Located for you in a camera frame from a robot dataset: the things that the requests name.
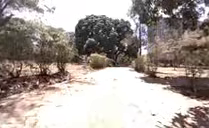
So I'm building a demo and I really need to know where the dry leaf-strewn ground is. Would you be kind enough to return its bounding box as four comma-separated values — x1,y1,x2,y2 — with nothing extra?
0,63,95,113

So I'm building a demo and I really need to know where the dry bare ground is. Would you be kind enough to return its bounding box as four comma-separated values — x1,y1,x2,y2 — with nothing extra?
138,65,209,128

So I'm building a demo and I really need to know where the round dark tree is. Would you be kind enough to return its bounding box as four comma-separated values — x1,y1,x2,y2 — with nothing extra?
74,14,136,66

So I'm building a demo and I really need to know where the group of scrubby trees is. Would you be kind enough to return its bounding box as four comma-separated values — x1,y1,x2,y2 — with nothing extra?
0,0,77,80

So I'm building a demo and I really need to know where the pale green bush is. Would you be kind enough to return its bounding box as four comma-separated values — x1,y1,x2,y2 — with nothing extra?
87,52,116,70

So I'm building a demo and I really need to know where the small dry bush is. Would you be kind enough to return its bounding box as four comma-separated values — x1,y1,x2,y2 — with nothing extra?
133,54,159,77

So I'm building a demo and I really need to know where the brick paved path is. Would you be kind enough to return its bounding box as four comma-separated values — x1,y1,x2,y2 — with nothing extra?
0,65,209,128

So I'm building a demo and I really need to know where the group of tall trees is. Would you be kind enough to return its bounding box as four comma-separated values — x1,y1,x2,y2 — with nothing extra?
129,0,209,78

